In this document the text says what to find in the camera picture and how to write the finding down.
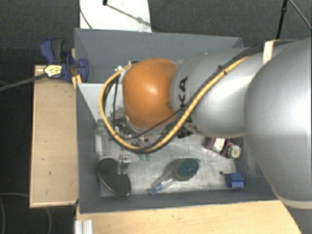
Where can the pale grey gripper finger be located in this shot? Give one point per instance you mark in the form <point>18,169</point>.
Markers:
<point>120,166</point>
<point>126,164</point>

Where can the black round disc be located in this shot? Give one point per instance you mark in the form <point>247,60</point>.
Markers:
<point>112,178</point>

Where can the clear plastic bottle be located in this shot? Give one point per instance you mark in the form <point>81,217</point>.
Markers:
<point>101,140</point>

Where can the purple and white toy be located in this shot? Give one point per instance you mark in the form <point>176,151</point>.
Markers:
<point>215,144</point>

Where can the small white and green cylinder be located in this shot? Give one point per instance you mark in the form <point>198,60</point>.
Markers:
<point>234,151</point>

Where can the pale wood flat board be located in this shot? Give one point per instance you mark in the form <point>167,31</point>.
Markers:
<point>54,140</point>

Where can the blue block with black stem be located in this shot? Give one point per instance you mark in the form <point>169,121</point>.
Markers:
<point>235,180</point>

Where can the grey metal bin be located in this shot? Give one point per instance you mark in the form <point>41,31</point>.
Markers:
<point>156,45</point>

